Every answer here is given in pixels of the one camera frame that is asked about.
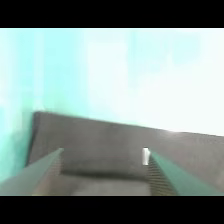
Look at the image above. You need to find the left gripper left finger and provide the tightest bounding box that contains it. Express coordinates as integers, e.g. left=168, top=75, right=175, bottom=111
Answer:
left=0, top=147, right=65, bottom=197

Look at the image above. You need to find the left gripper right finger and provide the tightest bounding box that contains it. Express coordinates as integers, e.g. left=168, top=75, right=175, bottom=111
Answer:
left=147, top=151, right=222, bottom=197

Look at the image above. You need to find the dark grey garment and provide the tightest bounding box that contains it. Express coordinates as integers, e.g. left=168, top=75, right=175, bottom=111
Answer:
left=25, top=111, right=224, bottom=197

